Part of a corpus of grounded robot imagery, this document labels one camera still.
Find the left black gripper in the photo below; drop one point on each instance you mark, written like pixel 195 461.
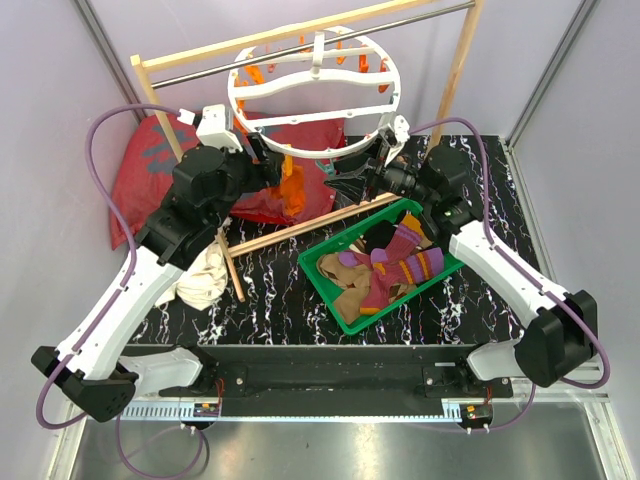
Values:
pixel 265 174

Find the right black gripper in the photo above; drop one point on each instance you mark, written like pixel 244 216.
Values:
pixel 351 187

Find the orange sock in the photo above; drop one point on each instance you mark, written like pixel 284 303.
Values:
pixel 291 187

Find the purple striped sock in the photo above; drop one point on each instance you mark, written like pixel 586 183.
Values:
pixel 413 270
pixel 408 236

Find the white round sock hanger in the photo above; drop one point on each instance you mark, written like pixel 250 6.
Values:
pixel 342 76

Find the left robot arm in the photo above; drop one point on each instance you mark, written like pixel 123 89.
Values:
pixel 89 366

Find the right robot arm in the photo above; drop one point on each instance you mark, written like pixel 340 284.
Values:
pixel 560 328

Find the red patterned pillow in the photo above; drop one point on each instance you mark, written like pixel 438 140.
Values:
pixel 144 176

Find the black sock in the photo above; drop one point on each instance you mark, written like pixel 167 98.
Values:
pixel 378 236

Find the green plastic tray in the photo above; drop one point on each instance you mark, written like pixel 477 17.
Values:
pixel 351 240

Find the tan sock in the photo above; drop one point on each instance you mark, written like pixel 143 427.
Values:
pixel 354 283

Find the white crumpled cloth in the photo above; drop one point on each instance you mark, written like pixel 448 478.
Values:
pixel 202 283

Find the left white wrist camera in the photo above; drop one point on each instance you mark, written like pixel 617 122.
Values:
pixel 215 129

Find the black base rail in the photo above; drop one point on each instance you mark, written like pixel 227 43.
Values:
pixel 331 383

